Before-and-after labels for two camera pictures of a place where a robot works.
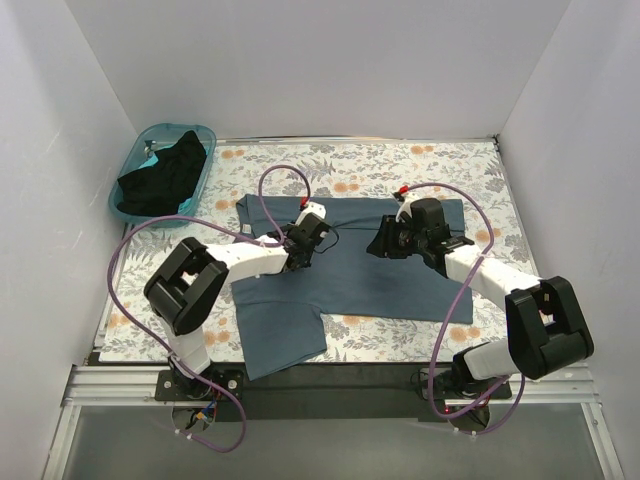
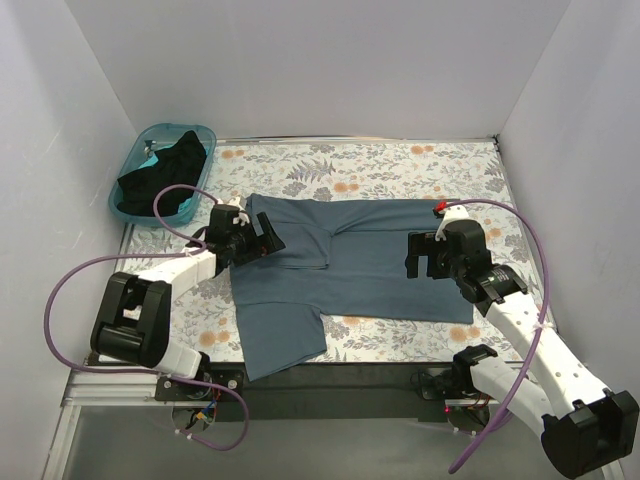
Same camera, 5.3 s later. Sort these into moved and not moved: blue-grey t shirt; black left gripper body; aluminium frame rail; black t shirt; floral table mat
Moved: black left gripper body
Not moved: black t shirt; floral table mat; aluminium frame rail; blue-grey t shirt
